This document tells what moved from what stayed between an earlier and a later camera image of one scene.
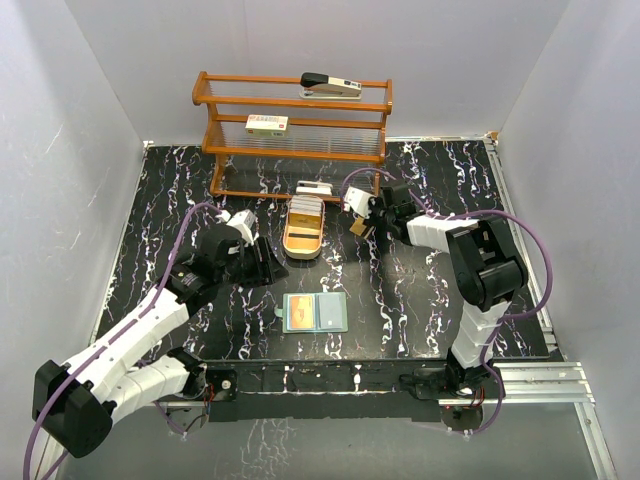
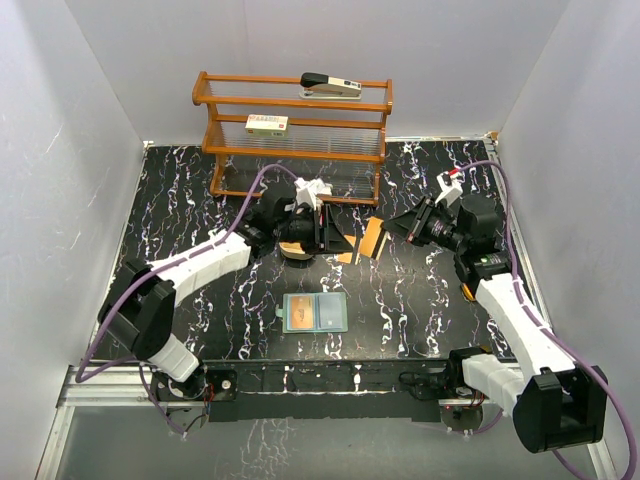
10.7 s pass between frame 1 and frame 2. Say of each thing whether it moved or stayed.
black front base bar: stayed
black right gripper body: moved
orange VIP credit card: stayed
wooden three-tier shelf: stayed
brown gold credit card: moved
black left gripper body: moved
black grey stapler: stayed
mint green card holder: stayed
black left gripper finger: moved
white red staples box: stayed
